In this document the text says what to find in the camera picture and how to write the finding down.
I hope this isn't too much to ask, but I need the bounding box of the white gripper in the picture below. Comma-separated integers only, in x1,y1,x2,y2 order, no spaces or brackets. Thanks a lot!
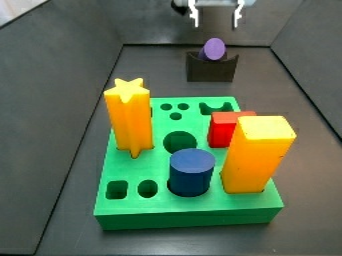
170,0,256,29

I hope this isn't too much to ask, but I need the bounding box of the purple cylinder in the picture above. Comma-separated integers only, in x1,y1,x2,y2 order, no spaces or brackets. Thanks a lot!
197,38,225,61

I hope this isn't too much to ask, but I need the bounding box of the black curved cradle stand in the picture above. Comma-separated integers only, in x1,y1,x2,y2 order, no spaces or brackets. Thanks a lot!
185,51,239,82

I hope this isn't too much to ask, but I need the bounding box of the red cube block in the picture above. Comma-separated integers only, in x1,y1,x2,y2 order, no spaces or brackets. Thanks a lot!
206,111,256,148

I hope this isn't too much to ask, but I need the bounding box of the yellow star prism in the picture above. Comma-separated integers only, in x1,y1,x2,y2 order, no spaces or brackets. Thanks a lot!
104,78,153,158

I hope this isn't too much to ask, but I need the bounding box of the yellow rectangular block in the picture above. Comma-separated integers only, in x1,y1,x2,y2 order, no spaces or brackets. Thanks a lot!
220,116,296,194

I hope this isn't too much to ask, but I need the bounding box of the blue cylinder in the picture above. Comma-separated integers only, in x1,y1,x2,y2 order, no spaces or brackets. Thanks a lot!
168,148,214,197

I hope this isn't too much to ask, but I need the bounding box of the green shape sorter base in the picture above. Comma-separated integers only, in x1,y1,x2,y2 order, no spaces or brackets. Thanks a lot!
93,96,283,230

